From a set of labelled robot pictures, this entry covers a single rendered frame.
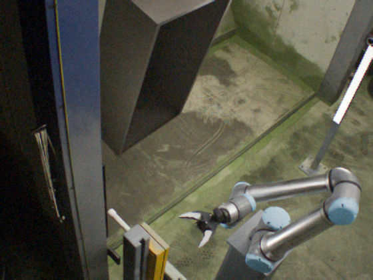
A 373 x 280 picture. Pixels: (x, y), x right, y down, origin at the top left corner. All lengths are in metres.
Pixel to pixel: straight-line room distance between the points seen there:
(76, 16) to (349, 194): 1.20
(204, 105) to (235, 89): 0.40
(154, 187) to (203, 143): 0.60
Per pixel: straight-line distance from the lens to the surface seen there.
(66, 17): 1.28
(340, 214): 1.79
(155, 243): 1.38
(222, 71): 4.34
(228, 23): 4.71
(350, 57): 4.10
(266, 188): 2.06
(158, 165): 3.45
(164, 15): 2.08
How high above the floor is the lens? 2.77
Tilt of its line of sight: 48 degrees down
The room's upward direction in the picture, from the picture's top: 10 degrees clockwise
